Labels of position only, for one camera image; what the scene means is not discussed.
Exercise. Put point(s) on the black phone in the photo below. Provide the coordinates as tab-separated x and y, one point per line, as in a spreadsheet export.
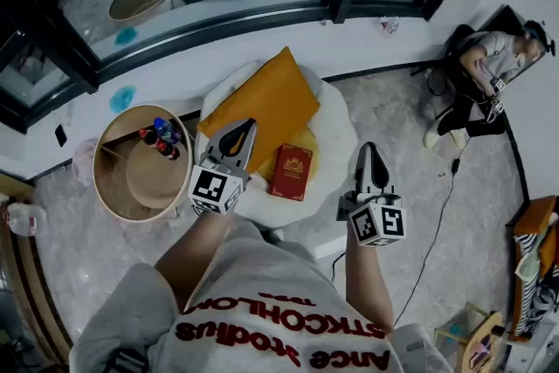
61	136

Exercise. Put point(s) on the yellow round cushion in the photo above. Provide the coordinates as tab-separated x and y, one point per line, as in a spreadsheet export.
305	137

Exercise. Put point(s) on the orange armchair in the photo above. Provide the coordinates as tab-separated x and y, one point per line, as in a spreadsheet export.
535	214

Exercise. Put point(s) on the person's right forearm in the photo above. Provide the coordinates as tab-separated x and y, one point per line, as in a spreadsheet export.
367	292

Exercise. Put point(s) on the orange square pillow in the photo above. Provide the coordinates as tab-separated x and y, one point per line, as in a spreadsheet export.
271	100

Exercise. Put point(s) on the blue-label water bottle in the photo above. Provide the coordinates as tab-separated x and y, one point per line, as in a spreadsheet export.
165	131

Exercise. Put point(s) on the person's left forearm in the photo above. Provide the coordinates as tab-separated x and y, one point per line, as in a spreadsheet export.
192	262

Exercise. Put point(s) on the round wooden side table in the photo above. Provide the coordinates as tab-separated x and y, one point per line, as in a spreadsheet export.
144	188

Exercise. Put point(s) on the clear plastic water jug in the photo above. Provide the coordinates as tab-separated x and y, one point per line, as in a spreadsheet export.
26	219

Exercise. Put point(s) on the cola bottle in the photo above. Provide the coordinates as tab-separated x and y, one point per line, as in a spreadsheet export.
169	152
148	138

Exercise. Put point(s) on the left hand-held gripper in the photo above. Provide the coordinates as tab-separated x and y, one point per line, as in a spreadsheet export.
207	185

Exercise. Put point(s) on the black-and-white striped cloth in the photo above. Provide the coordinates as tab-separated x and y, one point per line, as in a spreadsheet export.
526	305

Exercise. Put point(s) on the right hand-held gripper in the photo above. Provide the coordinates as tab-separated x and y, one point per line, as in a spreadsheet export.
367	225

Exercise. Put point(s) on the clear crumpled plastic wrapper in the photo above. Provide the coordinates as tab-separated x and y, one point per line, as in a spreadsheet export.
386	27

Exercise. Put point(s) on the translucent pink plastic bag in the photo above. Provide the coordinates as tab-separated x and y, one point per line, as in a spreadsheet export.
84	163

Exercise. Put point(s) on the black panel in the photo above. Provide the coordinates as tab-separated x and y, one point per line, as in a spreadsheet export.
506	19

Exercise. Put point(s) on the white cabinet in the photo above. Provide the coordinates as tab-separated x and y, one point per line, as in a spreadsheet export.
537	349

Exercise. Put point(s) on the red gold-embossed book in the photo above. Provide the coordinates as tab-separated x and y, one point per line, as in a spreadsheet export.
292	174

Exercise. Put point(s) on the white round pouf seat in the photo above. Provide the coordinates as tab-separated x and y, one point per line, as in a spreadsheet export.
336	122

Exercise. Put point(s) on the pale green cloth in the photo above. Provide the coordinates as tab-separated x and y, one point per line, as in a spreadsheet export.
528	266

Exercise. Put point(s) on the black floor mat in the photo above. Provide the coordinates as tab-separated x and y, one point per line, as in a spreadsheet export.
489	129

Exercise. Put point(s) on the oval wooden coffee table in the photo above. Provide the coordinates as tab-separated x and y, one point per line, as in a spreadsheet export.
489	327

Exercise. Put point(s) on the black equipment rack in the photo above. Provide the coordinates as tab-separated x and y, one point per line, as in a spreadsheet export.
22	345

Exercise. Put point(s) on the teal crumpled cloth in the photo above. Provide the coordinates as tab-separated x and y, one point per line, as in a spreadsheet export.
456	328
122	99

